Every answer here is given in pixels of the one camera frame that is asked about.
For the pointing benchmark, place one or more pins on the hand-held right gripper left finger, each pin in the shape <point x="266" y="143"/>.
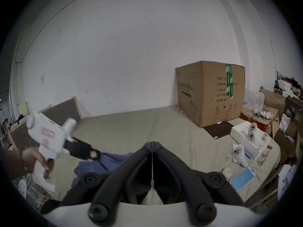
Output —
<point x="118" y="181"/>

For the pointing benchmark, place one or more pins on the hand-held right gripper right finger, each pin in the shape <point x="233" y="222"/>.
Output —
<point x="187" y="181"/>

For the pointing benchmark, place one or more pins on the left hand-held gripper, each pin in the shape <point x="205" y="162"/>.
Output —
<point x="47" y="132"/>

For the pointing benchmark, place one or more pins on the dark blue garment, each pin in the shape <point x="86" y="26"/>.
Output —
<point x="106" y="162"/>

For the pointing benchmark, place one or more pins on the person's left forearm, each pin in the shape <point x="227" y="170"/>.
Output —
<point x="10" y="164"/>

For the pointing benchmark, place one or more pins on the person's left hand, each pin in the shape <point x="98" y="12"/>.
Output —
<point x="32" y="158"/>

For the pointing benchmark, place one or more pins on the brown framed board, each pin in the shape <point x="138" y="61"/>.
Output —
<point x="22" y="136"/>
<point x="62" y="112"/>

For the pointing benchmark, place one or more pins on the phone with blue screen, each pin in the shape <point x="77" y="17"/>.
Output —
<point x="242" y="178"/>

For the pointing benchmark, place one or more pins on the bed with beige sheet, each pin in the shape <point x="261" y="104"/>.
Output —
<point x="142" y="126"/>

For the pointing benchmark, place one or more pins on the white hand controller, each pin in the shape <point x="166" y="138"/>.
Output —
<point x="252" y="131"/>
<point x="240" y="154"/>

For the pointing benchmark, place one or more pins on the dark brown flat mat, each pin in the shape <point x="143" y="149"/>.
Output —
<point x="219" y="129"/>

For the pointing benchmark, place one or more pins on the small blue cylinder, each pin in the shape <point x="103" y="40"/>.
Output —
<point x="248" y="154"/>

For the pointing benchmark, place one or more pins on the open white box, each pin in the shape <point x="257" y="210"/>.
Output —
<point x="246" y="141"/>

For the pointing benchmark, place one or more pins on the clear glasses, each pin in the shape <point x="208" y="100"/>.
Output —
<point x="262" y="157"/>

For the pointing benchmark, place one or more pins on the large cardboard carton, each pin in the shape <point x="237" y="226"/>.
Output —
<point x="208" y="93"/>

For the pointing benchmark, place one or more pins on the clear plastic bag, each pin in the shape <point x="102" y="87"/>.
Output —
<point x="254" y="98"/>

